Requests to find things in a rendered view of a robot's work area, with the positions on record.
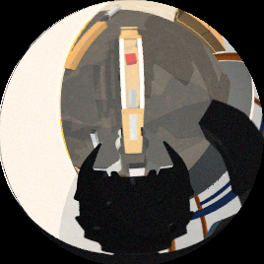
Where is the white square stick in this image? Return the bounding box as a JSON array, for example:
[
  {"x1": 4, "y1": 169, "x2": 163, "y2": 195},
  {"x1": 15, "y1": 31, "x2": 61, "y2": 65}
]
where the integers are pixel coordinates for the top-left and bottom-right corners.
[
  {"x1": 129, "y1": 114, "x2": 137, "y2": 140},
  {"x1": 91, "y1": 131, "x2": 99, "y2": 147}
]

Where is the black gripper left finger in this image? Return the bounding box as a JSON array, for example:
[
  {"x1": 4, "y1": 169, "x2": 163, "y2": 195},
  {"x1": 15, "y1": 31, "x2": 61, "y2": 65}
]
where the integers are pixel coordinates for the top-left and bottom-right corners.
[{"x1": 74, "y1": 127, "x2": 122, "y2": 202}]

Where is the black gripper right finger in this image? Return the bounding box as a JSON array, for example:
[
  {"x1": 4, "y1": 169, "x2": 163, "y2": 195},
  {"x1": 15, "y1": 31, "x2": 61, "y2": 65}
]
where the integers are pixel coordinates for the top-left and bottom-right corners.
[{"x1": 141, "y1": 127, "x2": 194, "y2": 197}]

